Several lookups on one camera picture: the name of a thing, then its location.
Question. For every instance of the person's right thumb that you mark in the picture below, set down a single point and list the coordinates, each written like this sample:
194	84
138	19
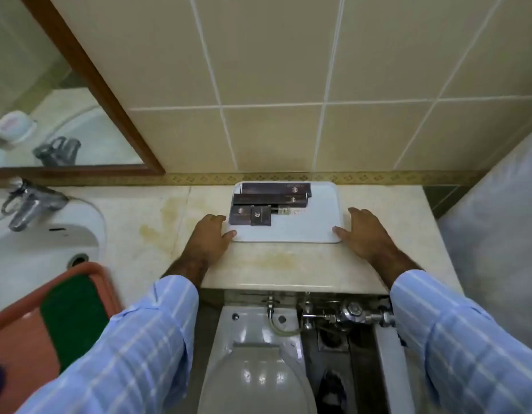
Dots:
341	232

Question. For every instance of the white rectangular tray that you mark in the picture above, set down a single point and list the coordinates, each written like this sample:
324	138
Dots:
304	219

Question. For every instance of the small dark tube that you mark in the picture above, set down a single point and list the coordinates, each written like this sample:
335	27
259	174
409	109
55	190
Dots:
285	210

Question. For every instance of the person's right hand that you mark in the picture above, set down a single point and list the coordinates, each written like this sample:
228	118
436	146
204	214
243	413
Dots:
369	237

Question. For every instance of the small dark square box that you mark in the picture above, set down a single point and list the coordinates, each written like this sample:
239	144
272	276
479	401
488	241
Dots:
240	215
260	215

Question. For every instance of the long dark brown box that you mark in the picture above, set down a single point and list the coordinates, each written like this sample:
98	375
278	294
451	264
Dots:
266	200
274	189

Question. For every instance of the chrome sink faucet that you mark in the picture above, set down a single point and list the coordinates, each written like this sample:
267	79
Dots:
31	202

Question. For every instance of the person's left forearm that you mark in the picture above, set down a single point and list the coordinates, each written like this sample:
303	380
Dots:
132	336

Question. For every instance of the wooden framed mirror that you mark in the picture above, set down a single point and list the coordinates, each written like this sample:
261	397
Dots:
54	81

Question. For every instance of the person's left hand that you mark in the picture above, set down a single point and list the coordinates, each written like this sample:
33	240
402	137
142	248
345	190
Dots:
207	239

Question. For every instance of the person's right forearm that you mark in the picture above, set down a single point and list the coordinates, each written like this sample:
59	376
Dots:
460	336

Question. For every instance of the chrome flush valve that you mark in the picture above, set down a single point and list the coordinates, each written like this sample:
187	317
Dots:
350	312

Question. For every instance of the person's left thumb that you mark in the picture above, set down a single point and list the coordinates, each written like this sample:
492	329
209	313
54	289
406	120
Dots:
229	234

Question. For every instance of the green mat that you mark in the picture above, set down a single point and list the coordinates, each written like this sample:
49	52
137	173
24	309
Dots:
74	319

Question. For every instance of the orange plastic basket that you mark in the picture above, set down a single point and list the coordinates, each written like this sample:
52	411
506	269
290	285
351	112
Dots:
20	331

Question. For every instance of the white toilet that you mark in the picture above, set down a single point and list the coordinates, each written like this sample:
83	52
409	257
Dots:
255	366

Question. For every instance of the white plastic curtain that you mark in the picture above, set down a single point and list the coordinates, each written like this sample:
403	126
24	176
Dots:
494	254

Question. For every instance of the white washbasin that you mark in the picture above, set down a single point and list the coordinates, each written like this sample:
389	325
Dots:
41	250

